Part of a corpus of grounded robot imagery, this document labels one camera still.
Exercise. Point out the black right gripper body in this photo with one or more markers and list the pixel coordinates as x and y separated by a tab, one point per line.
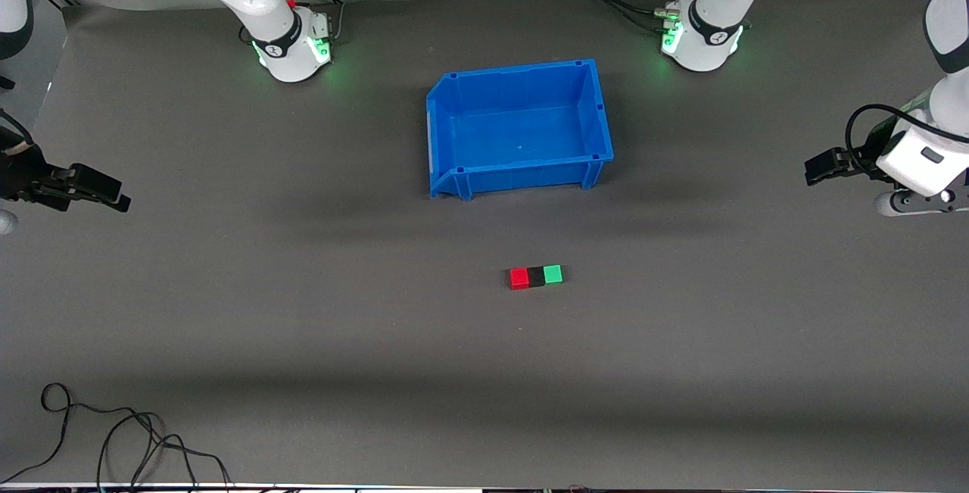
21	177

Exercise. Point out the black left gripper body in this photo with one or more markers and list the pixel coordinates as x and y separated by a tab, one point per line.
861	157

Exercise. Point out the small green cube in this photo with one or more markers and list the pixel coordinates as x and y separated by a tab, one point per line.
554	274

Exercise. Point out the small red cube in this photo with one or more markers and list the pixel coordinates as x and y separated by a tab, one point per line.
519	278

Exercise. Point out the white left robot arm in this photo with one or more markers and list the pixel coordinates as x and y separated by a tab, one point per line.
711	23

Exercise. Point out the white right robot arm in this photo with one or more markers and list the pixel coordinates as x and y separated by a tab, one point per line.
257	8

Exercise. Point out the small black cube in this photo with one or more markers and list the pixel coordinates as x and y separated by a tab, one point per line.
537	276

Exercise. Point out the dark grey table mat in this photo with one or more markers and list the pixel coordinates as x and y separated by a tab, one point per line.
303	311

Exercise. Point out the blue plastic storage bin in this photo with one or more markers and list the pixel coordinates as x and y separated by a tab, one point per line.
522	129

